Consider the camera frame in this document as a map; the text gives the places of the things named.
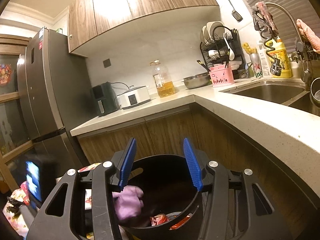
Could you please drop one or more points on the pink utensil holder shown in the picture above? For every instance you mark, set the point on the pink utensil holder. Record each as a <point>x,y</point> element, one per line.
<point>221,75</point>

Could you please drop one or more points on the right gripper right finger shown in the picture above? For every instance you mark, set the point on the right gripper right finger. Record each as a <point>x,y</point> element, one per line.
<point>196,166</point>

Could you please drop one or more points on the grey refrigerator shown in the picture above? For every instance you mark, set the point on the grey refrigerator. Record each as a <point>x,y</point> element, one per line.
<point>55,97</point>

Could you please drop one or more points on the white rice cooker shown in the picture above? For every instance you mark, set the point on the white rice cooker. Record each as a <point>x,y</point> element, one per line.
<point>134,97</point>

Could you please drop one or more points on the wooden upper cabinet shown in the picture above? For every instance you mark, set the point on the wooden upper cabinet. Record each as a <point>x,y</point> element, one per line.
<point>87,19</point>

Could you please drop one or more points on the steel cup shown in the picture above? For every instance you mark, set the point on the steel cup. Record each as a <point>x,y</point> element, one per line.
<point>315,92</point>

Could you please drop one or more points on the wooden lower cabinet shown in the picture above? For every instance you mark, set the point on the wooden lower cabinet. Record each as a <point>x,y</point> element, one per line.
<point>163,133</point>

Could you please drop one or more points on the window blinds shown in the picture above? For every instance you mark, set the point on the window blinds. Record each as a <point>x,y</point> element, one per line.
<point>301,9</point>

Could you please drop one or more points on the black air fryer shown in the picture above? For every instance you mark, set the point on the black air fryer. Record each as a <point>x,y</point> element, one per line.
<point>105,99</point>

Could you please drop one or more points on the yellow detergent bottle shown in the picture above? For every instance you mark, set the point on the yellow detergent bottle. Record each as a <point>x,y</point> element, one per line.
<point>280,65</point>

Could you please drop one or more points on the steel sink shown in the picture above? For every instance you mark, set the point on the steel sink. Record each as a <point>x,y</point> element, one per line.
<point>292,94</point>

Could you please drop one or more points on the wall socket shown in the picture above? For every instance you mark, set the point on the wall socket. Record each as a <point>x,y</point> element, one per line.
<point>107,63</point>

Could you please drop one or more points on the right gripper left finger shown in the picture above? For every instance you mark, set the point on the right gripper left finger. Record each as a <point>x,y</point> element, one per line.
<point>123,161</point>

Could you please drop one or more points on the black trash bin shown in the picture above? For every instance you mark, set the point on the black trash bin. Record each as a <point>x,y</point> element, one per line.
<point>167,186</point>

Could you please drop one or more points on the pink cloth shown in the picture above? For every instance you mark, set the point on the pink cloth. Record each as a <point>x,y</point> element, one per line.
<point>309,34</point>

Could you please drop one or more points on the wooden cabinet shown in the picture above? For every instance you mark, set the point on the wooden cabinet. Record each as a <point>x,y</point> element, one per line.
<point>87,19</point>
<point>163,133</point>

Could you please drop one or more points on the beer can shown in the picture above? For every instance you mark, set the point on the beer can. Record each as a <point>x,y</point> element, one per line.
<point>255,60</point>

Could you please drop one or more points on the black dish rack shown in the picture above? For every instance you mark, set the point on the black dish rack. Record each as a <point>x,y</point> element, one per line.
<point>218,43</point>

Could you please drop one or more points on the red white plastic wrapper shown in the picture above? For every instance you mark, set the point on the red white plastic wrapper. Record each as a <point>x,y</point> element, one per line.
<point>163,218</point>

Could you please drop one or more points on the wooden framed glass door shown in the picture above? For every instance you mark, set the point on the wooden framed glass door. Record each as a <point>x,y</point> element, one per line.
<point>15,141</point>

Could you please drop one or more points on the hanging spatula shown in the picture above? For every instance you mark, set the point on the hanging spatula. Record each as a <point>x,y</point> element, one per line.
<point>235,14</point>

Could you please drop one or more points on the cooking oil bottle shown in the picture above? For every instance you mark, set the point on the cooking oil bottle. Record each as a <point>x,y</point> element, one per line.
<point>162,79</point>

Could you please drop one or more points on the stainless steel bowl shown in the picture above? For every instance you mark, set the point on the stainless steel bowl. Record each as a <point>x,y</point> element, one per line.
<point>197,81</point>

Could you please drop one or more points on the steel kitchen faucet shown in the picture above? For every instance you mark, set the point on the steel kitchen faucet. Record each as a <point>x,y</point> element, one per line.
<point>271,21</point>

